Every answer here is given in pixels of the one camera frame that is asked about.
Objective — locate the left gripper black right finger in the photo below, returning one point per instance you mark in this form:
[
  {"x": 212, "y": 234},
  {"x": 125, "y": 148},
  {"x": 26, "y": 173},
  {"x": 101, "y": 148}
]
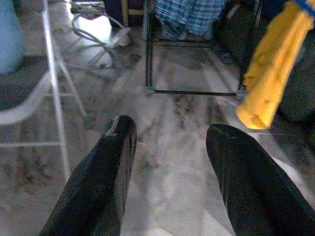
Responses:
[{"x": 253, "y": 191}]

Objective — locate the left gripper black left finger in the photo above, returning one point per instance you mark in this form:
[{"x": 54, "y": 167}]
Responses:
[{"x": 98, "y": 186}]

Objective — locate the blue plastic hanger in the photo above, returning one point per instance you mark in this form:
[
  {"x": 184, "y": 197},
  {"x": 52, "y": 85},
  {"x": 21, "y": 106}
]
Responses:
[{"x": 307, "y": 6}]

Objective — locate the dark green sofa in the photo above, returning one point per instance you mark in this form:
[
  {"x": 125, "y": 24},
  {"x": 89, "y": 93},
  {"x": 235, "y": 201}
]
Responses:
[{"x": 302, "y": 86}]

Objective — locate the yellow shirt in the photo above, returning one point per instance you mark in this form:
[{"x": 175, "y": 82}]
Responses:
[{"x": 270, "y": 68}]

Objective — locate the white grey folding chair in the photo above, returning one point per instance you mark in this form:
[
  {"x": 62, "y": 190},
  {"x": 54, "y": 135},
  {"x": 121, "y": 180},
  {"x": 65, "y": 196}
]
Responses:
[{"x": 19, "y": 83}]

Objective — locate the black metal drying rack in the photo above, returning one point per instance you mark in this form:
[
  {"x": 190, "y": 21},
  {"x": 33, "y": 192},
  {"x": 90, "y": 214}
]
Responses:
[{"x": 148, "y": 61}]

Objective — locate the light blue pillow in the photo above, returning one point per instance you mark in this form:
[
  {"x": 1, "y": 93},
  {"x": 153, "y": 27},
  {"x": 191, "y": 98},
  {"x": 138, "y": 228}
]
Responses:
[{"x": 9, "y": 37}]

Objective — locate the blue plaid shirt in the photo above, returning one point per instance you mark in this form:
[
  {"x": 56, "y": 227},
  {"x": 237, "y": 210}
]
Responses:
[{"x": 189, "y": 17}]

